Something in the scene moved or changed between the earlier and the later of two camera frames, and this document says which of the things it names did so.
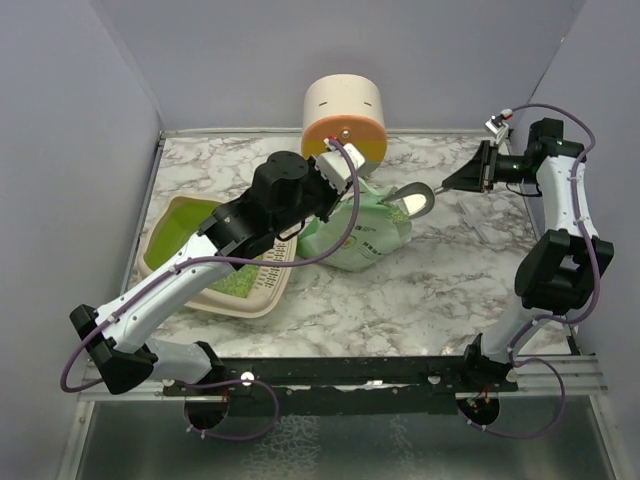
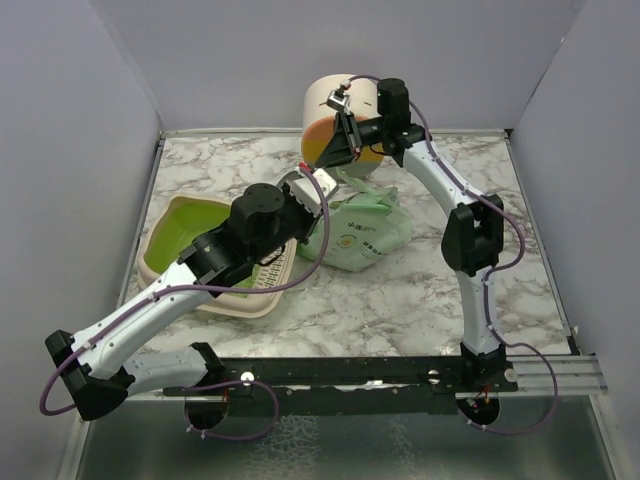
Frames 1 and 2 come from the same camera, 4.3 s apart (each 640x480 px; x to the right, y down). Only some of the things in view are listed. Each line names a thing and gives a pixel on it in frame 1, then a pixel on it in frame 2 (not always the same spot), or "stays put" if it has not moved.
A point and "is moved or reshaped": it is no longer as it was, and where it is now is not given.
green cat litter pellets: (238, 283) stays put
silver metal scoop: (417, 197) is moved or reshaped
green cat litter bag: (381, 228) stays put
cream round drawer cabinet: (348, 108) stays put
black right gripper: (479, 174) -> (344, 145)
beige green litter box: (169, 221) stays put
